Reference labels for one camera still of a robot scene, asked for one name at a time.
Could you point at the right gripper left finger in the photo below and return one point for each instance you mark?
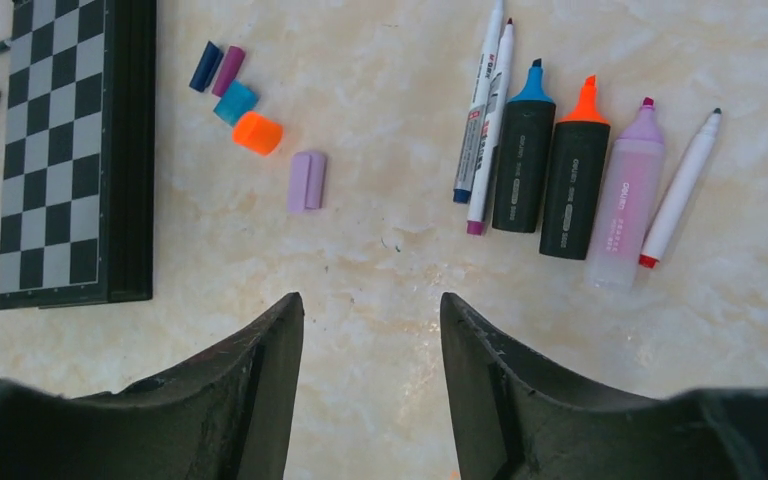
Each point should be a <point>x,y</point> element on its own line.
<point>224,413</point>

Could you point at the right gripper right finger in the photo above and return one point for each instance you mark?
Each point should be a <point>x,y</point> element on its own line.
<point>518,415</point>

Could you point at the pale purple highlighter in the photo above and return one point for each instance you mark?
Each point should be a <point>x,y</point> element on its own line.
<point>626,202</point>

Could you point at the pale purple highlighter cap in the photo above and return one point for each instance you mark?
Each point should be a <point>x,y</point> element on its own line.
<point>306,184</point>

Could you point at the black highlighter orange cap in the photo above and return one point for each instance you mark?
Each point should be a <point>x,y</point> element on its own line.
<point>577,162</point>

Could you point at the black highlighter blue tip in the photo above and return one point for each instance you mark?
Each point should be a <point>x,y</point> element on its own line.
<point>522,155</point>

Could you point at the blue highlighter cap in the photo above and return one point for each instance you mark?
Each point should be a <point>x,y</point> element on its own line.
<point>237,100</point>

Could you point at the blue marker cap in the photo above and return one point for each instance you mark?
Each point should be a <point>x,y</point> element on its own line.
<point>207,67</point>

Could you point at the white marker magenta end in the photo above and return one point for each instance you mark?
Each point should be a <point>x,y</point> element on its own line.
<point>492,131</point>

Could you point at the magenta marker cap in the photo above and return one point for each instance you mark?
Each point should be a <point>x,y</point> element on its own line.
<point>229,70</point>

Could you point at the white marker red cap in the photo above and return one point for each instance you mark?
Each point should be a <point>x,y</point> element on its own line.
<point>679,191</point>

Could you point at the black white chessboard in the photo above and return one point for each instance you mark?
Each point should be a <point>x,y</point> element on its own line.
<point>77,203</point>

